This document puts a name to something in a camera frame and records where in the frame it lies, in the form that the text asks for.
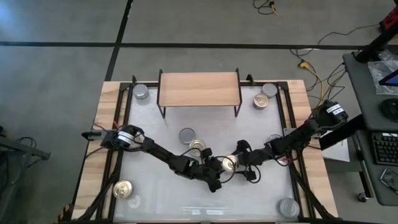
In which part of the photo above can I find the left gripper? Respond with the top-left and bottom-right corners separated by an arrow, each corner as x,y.
194,148 -> 234,193

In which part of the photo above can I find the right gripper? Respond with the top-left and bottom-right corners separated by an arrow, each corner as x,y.
231,139 -> 268,184

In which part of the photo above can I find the gold lid red blue can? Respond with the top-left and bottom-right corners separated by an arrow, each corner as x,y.
252,92 -> 270,110
221,154 -> 241,174
188,139 -> 207,157
112,179 -> 134,200

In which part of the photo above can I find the clear round plastic disc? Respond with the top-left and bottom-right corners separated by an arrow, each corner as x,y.
127,195 -> 141,208

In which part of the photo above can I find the white paper sheet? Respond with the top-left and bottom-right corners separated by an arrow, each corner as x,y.
320,129 -> 351,163

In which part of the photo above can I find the black diagonal beam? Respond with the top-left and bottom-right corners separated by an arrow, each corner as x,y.
318,114 -> 365,151

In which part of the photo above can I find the grey desk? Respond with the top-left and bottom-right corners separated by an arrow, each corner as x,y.
343,52 -> 398,207

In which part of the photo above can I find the black keyboard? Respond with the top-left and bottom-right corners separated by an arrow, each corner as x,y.
371,131 -> 398,166

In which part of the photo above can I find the black smartphone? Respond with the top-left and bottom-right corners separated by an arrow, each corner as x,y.
379,167 -> 398,191

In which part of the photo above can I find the yellow black hazard tape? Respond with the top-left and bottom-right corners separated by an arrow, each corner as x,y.
57,203 -> 74,223

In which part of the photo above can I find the clear plastic bag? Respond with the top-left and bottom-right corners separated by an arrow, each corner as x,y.
368,58 -> 398,96

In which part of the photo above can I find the blue screen tablet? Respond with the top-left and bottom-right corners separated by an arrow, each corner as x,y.
378,68 -> 398,87

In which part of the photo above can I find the black stand pole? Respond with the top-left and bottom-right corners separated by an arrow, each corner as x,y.
355,27 -> 398,64

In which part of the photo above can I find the grey metal stand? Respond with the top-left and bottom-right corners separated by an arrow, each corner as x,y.
0,124 -> 52,224

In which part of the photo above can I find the red clamp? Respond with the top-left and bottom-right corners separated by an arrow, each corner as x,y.
379,14 -> 398,32

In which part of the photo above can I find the black metal table frame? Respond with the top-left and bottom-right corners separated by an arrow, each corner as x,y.
71,74 -> 340,224

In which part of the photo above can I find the wooden shelf black frame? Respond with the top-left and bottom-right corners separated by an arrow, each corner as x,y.
156,67 -> 243,119

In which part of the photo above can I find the yellow power cable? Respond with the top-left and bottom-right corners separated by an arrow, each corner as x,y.
298,60 -> 346,110

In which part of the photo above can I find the black floor cable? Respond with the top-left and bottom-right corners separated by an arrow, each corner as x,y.
317,23 -> 381,47

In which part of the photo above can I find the black round cable coil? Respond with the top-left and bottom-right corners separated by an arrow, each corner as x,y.
381,98 -> 398,123

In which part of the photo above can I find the black cable yellow plug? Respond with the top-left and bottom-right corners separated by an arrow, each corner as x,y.
252,0 -> 279,16

